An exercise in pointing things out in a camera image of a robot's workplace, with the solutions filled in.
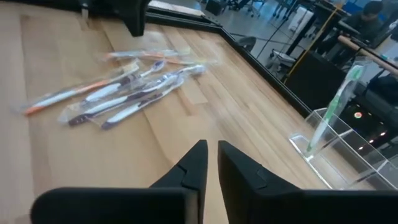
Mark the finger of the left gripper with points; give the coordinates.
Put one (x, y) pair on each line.
(130, 12)
(143, 15)

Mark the green toothbrush in wrapper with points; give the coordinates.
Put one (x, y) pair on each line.
(335, 104)

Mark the grey office chair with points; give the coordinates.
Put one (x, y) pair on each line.
(247, 42)

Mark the black machine with lights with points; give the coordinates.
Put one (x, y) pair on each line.
(373, 118)

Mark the person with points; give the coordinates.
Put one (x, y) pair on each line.
(370, 20)

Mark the black aluminium table frame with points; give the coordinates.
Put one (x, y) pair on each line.
(264, 70)

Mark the black cabinet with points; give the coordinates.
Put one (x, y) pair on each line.
(314, 81)

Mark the orange toothbrush in wrapper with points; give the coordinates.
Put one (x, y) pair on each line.
(62, 95)

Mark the wooden stick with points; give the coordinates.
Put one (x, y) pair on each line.
(155, 56)

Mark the wooden desk top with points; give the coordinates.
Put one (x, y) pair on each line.
(357, 46)

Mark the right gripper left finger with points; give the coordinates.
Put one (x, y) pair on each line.
(174, 205)

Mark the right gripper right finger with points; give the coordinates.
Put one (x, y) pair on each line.
(264, 202)

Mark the purple toothbrush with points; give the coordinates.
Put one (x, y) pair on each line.
(124, 115)
(105, 91)
(102, 107)

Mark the clear acrylic organizer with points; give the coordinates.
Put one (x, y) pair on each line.
(351, 168)

